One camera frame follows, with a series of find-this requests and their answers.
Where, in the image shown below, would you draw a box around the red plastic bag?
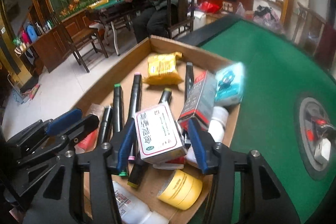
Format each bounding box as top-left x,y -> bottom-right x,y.
199,1 -> 221,15

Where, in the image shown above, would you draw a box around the white plastic bag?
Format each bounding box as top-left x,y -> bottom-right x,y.
234,2 -> 246,18

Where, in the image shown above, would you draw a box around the brown cardboard box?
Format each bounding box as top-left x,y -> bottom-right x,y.
78,35 -> 241,224

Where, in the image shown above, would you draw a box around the black marker green caps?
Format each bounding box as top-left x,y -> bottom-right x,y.
112,84 -> 130,176

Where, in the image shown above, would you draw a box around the yellow packet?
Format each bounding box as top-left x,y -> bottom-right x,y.
143,52 -> 185,86

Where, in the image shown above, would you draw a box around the grey box red label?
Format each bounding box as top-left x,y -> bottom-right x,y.
178,70 -> 219,132

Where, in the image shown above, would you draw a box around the wooden cabinet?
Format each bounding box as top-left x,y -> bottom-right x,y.
15,11 -> 93,75

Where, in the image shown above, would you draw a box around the green mahjong table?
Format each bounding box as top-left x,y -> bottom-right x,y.
83,0 -> 148,57

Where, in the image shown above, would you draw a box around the brown wooden chair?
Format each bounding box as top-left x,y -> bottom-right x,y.
49,10 -> 110,74

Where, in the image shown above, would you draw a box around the white plastic bottle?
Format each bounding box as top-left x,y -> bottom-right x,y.
208,106 -> 229,144

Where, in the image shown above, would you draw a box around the white medicine box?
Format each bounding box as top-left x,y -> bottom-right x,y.
134,102 -> 188,165

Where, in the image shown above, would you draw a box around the yellow tape roll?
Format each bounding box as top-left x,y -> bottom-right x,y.
157,169 -> 203,211

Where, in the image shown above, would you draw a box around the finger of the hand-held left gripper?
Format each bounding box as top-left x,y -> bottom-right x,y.
16,114 -> 100,169
7,109 -> 82,152

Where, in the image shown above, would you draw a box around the dark wooden armchair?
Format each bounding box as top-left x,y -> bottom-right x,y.
165,0 -> 202,40

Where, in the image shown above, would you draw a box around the floral bag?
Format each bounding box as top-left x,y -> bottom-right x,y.
253,4 -> 284,33

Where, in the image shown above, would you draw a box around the dark red cloth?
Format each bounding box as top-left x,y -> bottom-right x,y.
316,21 -> 336,70

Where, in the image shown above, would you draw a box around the white bottle red label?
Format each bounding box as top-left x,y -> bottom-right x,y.
111,180 -> 172,224

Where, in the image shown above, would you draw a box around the teal tissue pack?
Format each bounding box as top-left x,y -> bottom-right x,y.
213,63 -> 246,107

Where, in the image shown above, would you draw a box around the black marker yellow cap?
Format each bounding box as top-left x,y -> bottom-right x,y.
127,88 -> 173,189

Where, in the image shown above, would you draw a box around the blue bottle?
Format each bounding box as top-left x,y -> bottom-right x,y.
26,24 -> 38,42

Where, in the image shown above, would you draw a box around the black marker pink caps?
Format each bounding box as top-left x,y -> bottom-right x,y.
127,72 -> 143,162

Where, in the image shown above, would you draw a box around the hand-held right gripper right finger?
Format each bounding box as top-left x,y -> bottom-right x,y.
187,119 -> 301,224

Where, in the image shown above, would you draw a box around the round table control panel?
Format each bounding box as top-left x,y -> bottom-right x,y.
293,94 -> 336,182

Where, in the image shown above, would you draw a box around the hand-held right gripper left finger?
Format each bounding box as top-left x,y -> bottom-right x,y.
22,117 -> 136,224

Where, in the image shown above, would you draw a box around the red white small box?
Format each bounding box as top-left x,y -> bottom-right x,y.
152,156 -> 186,171

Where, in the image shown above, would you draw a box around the black marker grey cap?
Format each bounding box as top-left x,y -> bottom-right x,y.
185,63 -> 195,102

